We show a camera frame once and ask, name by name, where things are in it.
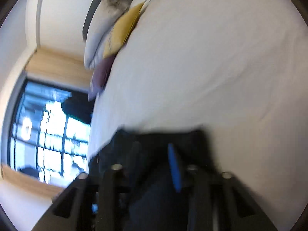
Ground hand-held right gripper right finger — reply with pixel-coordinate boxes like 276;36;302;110
168;143;278;231

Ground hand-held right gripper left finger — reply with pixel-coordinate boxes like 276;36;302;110
31;141;142;231

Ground black pants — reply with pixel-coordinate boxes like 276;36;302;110
87;125;225;231

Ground black jacket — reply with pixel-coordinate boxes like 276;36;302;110
61;93;95;126

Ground purple patterned cushion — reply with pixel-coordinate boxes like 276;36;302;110
88;54;116;102

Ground large window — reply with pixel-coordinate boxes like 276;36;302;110
7;76;94;186

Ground grey upholstered bed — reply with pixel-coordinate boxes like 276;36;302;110
82;0;308;231

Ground beige curtain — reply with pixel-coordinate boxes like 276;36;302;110
25;47;94;95

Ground yellow patterned cushion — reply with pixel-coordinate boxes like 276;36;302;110
103;2;145;59

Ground folded white duvet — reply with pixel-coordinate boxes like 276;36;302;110
83;0;133;69

